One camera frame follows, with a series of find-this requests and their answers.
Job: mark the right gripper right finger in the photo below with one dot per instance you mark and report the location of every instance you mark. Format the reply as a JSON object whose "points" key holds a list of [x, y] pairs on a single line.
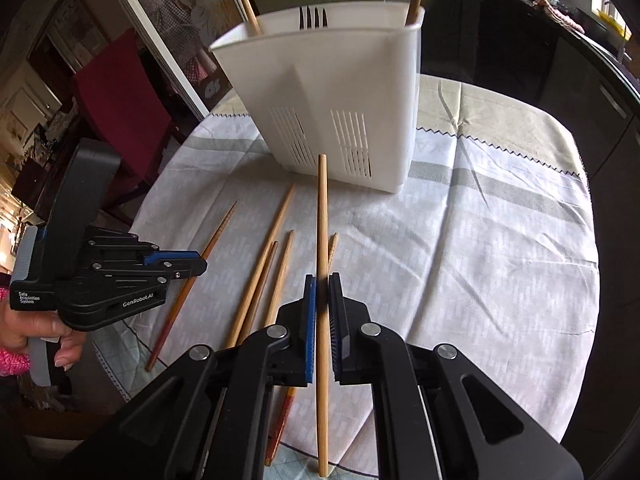
{"points": [[436, 414]]}

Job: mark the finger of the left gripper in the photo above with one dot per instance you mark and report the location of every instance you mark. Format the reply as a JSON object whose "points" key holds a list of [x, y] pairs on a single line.
{"points": [[114, 260], [178, 263]]}

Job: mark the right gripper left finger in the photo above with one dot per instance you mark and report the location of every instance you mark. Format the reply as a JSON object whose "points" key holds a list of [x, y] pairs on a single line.
{"points": [[207, 415]]}

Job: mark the wooden chopstick red end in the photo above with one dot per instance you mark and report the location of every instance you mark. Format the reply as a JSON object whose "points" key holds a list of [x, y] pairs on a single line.
{"points": [[185, 292]]}

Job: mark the wooden chopstick pair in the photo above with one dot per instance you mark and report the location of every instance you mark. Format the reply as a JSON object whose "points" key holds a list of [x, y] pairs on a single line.
{"points": [[251, 285]]}

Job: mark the wooden chopstick thin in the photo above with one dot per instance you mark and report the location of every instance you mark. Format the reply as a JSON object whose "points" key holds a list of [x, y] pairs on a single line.
{"points": [[250, 316]]}

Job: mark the wooden chopstick group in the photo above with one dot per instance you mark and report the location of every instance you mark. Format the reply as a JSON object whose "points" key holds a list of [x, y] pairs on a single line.
{"points": [[279, 281]]}

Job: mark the long wooden chopstick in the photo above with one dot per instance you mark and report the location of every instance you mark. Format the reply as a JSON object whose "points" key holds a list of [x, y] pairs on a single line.
{"points": [[323, 351]]}

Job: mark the black plastic fork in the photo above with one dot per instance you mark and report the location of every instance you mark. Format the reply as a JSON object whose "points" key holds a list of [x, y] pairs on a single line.
{"points": [[312, 17]]}

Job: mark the person left hand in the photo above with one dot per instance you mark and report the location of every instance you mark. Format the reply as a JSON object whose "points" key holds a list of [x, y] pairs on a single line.
{"points": [[17, 327]]}

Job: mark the red wooden chair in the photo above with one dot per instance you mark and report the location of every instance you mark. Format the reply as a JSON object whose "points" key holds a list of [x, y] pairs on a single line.
{"points": [[117, 99]]}

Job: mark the grey patterned tablecloth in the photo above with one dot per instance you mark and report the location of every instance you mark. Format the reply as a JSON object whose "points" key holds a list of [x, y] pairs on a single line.
{"points": [[489, 245]]}

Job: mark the white plastic utensil holder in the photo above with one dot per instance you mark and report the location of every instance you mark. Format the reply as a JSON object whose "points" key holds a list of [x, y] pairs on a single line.
{"points": [[350, 91]]}

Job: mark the sliding glass door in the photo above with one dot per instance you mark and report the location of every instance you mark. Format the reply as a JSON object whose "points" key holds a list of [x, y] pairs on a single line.
{"points": [[179, 33]]}

